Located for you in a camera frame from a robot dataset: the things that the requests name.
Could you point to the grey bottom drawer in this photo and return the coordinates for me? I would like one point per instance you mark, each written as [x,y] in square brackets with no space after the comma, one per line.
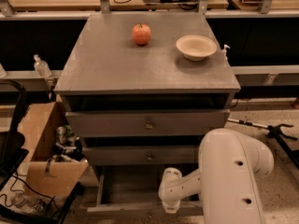
[132,191]

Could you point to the grey drawer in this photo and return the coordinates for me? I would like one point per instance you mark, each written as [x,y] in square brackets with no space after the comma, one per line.
[125,124]
[141,155]
[132,191]

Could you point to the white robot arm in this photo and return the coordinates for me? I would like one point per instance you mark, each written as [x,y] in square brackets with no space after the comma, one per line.
[229,163]

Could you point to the grey middle drawer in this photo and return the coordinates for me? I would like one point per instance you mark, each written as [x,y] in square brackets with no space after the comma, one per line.
[141,155]

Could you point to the grey wooden drawer cabinet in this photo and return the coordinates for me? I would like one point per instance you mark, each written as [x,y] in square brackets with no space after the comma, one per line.
[108,72]

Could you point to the grey top drawer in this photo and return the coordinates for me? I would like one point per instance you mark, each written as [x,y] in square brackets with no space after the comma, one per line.
[125,124]

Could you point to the clutter inside cardboard box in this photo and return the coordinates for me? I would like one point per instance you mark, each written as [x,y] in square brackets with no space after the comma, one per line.
[67,146]

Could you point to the black stand with metal pole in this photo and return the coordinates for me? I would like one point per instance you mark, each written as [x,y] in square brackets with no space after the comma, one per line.
[289,144]

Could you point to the brown cardboard box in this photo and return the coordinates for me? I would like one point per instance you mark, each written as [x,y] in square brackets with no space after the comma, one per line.
[46,176]

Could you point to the white paper bowl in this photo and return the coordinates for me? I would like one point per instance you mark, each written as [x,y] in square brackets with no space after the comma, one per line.
[196,47]

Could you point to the small white pump bottle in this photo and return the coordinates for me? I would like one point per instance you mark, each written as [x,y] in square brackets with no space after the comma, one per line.
[225,49]

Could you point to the red apple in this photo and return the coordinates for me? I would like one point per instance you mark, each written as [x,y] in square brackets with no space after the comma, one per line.
[141,34]

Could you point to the black chair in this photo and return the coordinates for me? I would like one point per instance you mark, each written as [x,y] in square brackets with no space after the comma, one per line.
[11,151]

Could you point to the clear sanitizer bottle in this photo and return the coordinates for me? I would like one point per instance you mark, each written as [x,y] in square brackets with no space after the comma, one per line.
[41,67]

